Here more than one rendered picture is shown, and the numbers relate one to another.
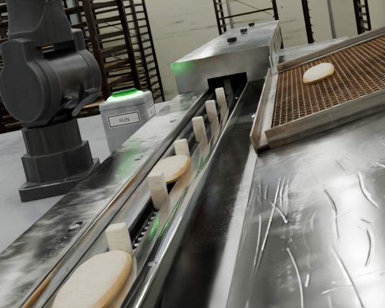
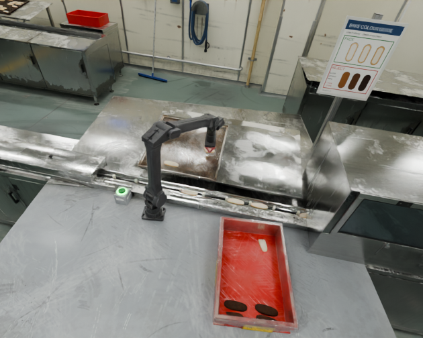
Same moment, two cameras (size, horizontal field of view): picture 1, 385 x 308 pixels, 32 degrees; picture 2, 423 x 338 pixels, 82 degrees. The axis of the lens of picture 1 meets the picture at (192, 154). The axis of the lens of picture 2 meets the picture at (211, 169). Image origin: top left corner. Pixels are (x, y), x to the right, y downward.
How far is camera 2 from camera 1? 1.51 m
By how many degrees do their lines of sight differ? 85
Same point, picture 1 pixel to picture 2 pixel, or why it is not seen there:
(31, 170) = (158, 214)
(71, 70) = not seen: hidden behind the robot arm
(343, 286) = (261, 184)
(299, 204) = (242, 182)
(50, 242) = (223, 204)
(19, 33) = (159, 191)
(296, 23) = not seen: outside the picture
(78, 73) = not seen: hidden behind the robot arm
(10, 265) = (229, 208)
